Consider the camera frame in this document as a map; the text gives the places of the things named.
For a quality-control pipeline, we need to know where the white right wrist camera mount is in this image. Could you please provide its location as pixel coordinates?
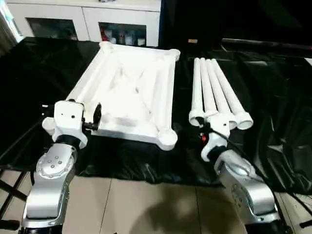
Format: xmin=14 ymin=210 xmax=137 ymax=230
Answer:
xmin=201 ymin=114 xmax=231 ymax=163

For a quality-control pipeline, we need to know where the black folding table frame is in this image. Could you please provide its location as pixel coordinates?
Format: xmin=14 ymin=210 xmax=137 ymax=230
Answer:
xmin=0 ymin=164 xmax=34 ymax=227

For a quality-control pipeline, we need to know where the black plastic mat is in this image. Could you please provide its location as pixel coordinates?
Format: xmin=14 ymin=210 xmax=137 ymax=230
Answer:
xmin=0 ymin=36 xmax=312 ymax=195

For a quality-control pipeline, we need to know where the grey curtain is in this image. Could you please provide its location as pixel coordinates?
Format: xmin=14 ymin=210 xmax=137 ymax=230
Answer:
xmin=0 ymin=0 xmax=24 ymax=58

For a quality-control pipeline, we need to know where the white glass-door cabinet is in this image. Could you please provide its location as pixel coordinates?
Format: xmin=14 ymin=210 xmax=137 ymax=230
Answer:
xmin=7 ymin=0 xmax=161 ymax=47

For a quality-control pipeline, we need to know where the white plastic table leg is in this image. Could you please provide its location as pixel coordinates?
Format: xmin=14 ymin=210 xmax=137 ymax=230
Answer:
xmin=188 ymin=57 xmax=205 ymax=127
xmin=205 ymin=58 xmax=238 ymax=130
xmin=211 ymin=58 xmax=254 ymax=130
xmin=199 ymin=57 xmax=219 ymax=121

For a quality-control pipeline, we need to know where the blue vertical post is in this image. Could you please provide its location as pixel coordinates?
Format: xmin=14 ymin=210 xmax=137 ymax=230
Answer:
xmin=158 ymin=0 xmax=167 ymax=47

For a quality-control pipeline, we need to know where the white plastic table top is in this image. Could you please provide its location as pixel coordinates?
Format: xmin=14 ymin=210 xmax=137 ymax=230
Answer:
xmin=41 ymin=41 xmax=180 ymax=151

